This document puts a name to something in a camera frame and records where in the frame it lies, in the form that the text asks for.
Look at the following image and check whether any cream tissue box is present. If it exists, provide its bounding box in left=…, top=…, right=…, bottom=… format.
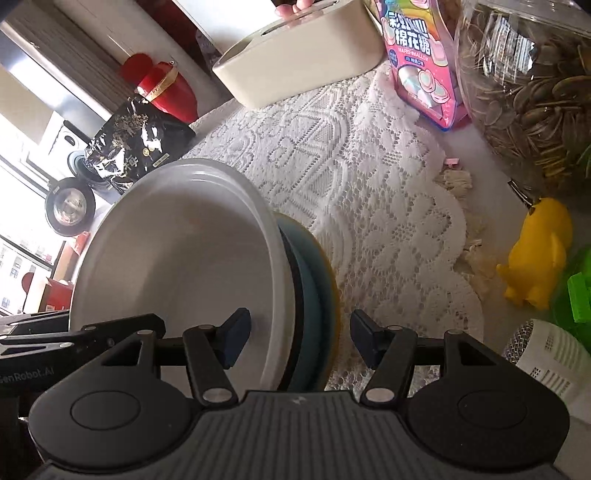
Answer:
left=212, top=0, right=386, bottom=110

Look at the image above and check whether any glass jar of sunflower seeds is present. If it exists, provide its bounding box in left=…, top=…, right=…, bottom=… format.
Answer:
left=455, top=0, right=591, bottom=199

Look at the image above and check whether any pink marshmallow bag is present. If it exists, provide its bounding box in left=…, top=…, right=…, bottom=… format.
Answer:
left=373, top=0, right=472, bottom=132

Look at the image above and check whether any white lace tablecloth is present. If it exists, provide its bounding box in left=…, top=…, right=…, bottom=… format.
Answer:
left=182, top=60, right=485, bottom=393

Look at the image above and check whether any white bowl with yellow underside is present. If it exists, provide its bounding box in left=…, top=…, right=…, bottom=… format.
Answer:
left=277, top=213, right=343, bottom=393

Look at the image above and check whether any yellow rubber duck toy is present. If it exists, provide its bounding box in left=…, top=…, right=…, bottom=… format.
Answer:
left=496, top=198, right=574, bottom=311

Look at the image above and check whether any black tea package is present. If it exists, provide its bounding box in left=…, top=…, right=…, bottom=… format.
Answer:
left=84, top=99, right=197, bottom=195

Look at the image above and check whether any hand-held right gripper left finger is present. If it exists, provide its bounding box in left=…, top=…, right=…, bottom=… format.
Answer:
left=99, top=308, right=252, bottom=408

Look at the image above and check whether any red ceramic jar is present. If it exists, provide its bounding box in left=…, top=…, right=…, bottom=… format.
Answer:
left=121, top=52, right=197, bottom=124

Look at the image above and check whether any white paper bowl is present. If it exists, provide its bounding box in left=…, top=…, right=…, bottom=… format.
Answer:
left=68, top=158, right=296, bottom=393

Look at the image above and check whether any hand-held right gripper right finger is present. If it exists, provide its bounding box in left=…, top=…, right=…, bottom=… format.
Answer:
left=350, top=310, right=504, bottom=408

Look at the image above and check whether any white toy microphone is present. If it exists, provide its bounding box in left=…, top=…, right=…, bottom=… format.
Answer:
left=502, top=318, right=591, bottom=402

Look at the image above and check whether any red stool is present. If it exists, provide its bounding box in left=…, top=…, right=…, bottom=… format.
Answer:
left=23, top=272, right=77, bottom=312

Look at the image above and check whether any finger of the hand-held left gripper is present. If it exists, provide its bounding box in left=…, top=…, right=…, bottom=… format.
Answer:
left=0, top=314, right=167, bottom=365
left=0, top=311, right=71, bottom=337

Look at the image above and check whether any green gumball dispenser toy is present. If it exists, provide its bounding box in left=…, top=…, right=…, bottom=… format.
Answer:
left=551, top=247, right=591, bottom=333

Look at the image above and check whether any round black framed object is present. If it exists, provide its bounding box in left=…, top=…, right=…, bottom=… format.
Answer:
left=45, top=178, right=97, bottom=237

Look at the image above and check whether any white washing machine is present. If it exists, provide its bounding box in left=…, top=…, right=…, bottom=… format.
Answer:
left=28, top=111, right=112, bottom=190

